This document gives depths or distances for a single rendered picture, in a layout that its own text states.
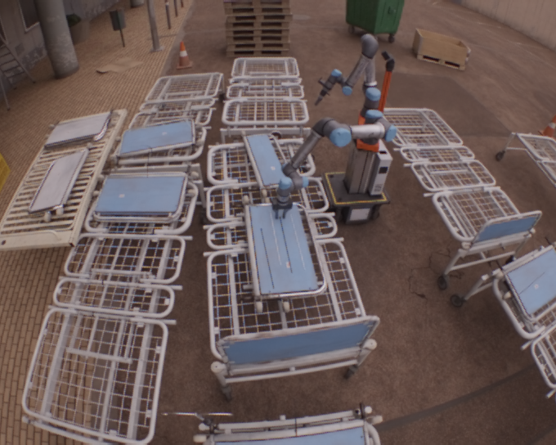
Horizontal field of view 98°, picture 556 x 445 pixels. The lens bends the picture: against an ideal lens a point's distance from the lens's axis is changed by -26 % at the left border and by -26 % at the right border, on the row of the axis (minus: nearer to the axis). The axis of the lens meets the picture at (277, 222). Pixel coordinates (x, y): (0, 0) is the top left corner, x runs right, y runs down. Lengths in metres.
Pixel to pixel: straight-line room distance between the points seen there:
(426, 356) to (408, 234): 1.16
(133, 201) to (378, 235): 2.08
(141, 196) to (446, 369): 2.61
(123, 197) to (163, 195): 0.33
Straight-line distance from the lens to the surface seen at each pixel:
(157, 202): 2.46
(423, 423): 2.42
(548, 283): 2.75
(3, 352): 3.20
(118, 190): 2.68
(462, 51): 8.00
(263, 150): 2.83
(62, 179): 2.95
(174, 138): 3.09
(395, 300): 2.64
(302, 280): 1.92
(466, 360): 2.69
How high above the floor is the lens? 2.19
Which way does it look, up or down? 49 degrees down
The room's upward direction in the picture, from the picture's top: 1 degrees clockwise
